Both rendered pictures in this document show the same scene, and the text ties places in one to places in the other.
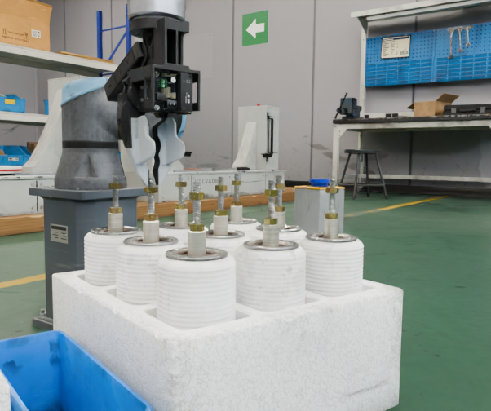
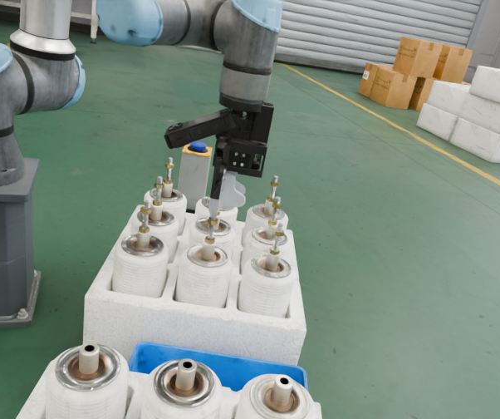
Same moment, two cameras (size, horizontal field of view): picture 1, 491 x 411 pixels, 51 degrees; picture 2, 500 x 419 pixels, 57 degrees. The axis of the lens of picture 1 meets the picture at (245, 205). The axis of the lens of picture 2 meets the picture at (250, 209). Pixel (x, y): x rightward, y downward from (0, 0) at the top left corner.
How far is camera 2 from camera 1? 81 cm
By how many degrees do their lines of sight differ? 57
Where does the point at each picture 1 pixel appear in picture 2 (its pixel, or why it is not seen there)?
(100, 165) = (13, 153)
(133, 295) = (213, 300)
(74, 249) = (5, 248)
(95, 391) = (218, 372)
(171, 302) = (275, 303)
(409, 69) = not seen: outside the picture
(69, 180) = not seen: outside the picture
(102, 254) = (154, 272)
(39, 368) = not seen: hidden behind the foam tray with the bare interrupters
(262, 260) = (282, 252)
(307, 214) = (193, 174)
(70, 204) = not seen: outside the picture
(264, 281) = not seen: hidden behind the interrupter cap
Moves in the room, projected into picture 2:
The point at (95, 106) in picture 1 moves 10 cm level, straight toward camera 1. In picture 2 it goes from (6, 89) to (51, 103)
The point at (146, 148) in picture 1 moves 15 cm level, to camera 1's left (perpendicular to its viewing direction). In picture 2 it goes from (234, 199) to (166, 222)
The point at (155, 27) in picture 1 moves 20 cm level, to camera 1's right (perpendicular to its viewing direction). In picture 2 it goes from (260, 111) to (324, 104)
